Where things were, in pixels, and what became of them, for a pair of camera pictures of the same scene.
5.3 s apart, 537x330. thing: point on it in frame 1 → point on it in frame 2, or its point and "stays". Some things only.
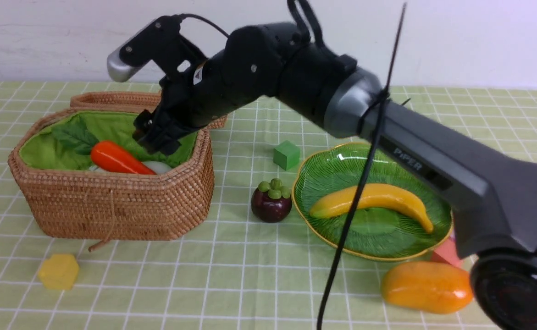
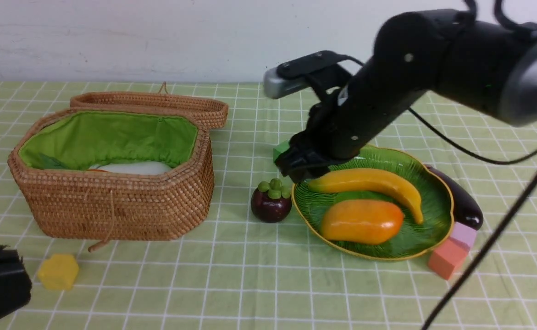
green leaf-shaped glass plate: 385,234 stays
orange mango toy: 426,287 → 367,222
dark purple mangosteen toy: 271,201 stays
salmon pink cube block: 447,252 stays
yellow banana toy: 373,195 → 373,179
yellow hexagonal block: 60,272 stays
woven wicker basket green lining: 63,196 stays
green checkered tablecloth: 244,273 stays
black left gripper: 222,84 → 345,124
